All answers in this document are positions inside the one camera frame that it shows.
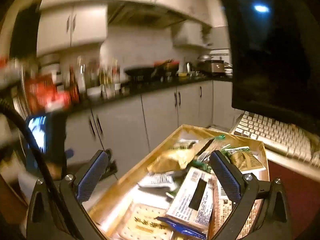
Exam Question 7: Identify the white lower kitchen cabinets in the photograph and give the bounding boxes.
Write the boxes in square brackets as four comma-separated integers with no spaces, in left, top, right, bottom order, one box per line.
[65,80,235,180]

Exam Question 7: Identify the black computer monitor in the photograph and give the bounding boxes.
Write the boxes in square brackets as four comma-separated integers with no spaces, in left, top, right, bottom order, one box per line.
[219,0,320,135]

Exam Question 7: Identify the yellow snack bag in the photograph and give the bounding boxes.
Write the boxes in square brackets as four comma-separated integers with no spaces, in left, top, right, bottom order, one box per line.
[147,147,200,174]

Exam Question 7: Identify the black wok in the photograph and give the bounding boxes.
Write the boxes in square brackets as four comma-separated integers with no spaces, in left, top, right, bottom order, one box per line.
[124,66,155,79]

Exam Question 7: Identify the gold cardboard box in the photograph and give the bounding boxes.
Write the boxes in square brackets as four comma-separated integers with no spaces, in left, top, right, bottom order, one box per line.
[89,124,270,240]

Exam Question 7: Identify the white upper kitchen cabinets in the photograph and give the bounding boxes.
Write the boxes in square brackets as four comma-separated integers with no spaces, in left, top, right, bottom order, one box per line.
[36,0,213,57]

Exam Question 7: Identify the yellow label cracker packet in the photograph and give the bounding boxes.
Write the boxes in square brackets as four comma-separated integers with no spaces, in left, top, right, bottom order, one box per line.
[112,202,173,240]

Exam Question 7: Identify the white kitchen cabinets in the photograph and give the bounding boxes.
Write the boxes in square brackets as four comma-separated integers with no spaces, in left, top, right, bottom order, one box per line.
[65,80,235,180]
[36,0,213,57]

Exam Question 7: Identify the row of condiment bottles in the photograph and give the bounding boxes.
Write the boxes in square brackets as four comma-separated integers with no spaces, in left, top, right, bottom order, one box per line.
[67,57,123,100]

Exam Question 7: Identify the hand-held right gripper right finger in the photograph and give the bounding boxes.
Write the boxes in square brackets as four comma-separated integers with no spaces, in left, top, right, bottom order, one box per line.
[209,150,293,240]

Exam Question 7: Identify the rice cracker seaweed packet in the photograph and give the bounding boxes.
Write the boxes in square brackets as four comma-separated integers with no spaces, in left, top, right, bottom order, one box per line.
[226,146,267,172]

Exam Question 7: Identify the small white wall cabinet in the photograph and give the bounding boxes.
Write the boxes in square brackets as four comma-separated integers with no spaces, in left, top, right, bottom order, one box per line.
[172,21,213,49]

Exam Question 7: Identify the black kitchen countertop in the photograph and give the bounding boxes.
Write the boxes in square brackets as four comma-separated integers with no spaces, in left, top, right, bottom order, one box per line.
[70,76,233,110]

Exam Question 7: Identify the tan snack packet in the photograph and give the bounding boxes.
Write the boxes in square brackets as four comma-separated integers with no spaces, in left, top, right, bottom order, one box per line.
[192,136,227,165]

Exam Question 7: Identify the red label cracker packet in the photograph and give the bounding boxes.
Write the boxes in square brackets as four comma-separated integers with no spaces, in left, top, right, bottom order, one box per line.
[212,180,263,240]

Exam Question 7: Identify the black pot red handles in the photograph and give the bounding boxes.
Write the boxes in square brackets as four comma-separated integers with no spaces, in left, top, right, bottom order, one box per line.
[154,59,180,77]

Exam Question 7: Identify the range hood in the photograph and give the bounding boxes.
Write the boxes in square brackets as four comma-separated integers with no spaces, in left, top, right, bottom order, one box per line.
[107,1,188,29]

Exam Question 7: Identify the green round-cookie packet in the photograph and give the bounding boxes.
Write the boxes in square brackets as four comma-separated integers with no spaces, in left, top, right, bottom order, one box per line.
[157,166,215,239]

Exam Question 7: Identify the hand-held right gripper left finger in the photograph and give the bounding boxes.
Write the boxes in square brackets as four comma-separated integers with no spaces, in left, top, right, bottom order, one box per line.
[26,150,110,240]

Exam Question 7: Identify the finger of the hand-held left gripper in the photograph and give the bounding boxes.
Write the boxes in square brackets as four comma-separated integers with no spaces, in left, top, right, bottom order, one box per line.
[100,149,118,180]

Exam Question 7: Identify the red printed packet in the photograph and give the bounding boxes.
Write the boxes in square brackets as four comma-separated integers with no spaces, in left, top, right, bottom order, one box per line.
[25,75,72,113]

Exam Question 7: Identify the black cable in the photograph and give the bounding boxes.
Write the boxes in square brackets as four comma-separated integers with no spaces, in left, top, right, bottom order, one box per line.
[0,97,75,230]

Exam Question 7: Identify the silver electric cooker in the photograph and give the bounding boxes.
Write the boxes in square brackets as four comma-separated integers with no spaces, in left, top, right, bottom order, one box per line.
[205,60,225,77]

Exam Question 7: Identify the dark red desk mat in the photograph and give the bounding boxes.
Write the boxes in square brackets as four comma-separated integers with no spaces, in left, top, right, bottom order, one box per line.
[267,160,310,238]

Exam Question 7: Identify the white keyboard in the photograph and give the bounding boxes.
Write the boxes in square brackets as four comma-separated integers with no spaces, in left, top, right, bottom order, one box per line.
[230,111,320,168]

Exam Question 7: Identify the white grey snack packet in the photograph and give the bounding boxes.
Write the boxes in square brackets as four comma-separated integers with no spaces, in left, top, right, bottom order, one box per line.
[137,174,174,188]

